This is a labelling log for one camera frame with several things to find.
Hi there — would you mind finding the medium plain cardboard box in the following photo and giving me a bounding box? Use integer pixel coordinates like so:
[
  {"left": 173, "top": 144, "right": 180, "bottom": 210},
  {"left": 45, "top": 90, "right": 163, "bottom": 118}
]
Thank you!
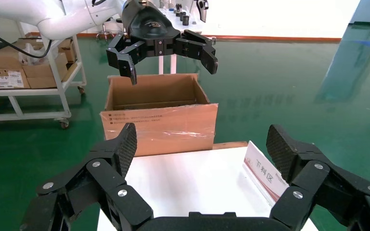
[{"left": 22, "top": 52, "right": 69, "bottom": 79}]

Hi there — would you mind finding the flat low cardboard box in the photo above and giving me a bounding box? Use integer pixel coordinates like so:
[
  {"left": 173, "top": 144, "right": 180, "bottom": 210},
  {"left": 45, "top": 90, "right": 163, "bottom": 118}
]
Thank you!
[{"left": 26, "top": 65, "right": 70, "bottom": 89}]

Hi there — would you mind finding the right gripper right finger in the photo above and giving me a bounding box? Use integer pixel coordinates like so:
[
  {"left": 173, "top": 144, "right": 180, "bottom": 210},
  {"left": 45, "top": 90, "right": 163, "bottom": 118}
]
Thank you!
[{"left": 266, "top": 124, "right": 370, "bottom": 231}]

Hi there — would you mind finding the white wheeled shelf cart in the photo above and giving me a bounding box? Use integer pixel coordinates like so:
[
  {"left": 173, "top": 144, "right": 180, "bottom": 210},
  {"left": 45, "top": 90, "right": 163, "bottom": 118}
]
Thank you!
[{"left": 0, "top": 21, "right": 87, "bottom": 130}]

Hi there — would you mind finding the black hanging tool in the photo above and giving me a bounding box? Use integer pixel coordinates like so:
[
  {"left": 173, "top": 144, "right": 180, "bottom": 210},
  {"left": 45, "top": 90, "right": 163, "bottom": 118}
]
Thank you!
[{"left": 196, "top": 0, "right": 210, "bottom": 23}]

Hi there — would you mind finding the clear plastic bag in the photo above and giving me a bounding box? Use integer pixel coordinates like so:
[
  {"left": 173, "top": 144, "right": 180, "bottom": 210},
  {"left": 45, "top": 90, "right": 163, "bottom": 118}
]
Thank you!
[{"left": 19, "top": 43, "right": 60, "bottom": 66}]

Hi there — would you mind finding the big plain cardboard box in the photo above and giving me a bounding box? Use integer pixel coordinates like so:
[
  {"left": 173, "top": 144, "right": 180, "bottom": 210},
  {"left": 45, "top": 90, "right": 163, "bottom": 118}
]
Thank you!
[{"left": 0, "top": 39, "right": 29, "bottom": 70}]

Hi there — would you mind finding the white red table sign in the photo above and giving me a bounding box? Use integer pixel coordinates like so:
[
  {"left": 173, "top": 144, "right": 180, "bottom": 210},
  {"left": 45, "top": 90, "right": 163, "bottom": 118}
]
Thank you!
[{"left": 243, "top": 141, "right": 291, "bottom": 207}]

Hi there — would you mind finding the cardboard box with shipping label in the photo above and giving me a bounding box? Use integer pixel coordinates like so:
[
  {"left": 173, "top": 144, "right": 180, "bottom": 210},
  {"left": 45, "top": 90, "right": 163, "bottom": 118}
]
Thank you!
[{"left": 0, "top": 67, "right": 31, "bottom": 90}]

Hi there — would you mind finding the black round stool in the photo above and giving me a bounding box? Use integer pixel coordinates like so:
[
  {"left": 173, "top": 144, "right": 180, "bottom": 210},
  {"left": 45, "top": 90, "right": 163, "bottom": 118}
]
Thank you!
[{"left": 96, "top": 24, "right": 117, "bottom": 40}]

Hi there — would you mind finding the small brown cardboard carton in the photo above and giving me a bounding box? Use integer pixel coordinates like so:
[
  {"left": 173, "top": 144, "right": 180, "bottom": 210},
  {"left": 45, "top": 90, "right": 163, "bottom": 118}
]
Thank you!
[{"left": 58, "top": 38, "right": 77, "bottom": 64}]

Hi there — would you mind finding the loose cardboard sheet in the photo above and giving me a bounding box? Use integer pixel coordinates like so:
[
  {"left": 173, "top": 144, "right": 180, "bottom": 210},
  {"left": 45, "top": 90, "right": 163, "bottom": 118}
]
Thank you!
[{"left": 60, "top": 62, "right": 79, "bottom": 83}]

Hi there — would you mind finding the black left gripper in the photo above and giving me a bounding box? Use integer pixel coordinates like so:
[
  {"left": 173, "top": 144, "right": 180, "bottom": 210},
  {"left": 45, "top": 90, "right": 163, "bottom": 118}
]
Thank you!
[{"left": 106, "top": 0, "right": 219, "bottom": 86}]

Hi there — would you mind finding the large open cardboard box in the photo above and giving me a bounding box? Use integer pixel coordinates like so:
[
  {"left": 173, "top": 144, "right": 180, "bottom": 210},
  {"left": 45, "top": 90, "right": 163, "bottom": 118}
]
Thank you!
[{"left": 99, "top": 73, "right": 219, "bottom": 157}]

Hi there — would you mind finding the long black arm cable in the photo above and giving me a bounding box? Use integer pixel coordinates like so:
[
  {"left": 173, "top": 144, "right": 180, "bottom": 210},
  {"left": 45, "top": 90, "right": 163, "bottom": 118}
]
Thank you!
[{"left": 0, "top": 26, "right": 53, "bottom": 59}]

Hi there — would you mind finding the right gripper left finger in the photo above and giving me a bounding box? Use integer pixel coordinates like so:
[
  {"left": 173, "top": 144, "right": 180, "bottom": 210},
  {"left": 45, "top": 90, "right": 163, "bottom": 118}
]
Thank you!
[{"left": 20, "top": 122, "right": 154, "bottom": 231}]

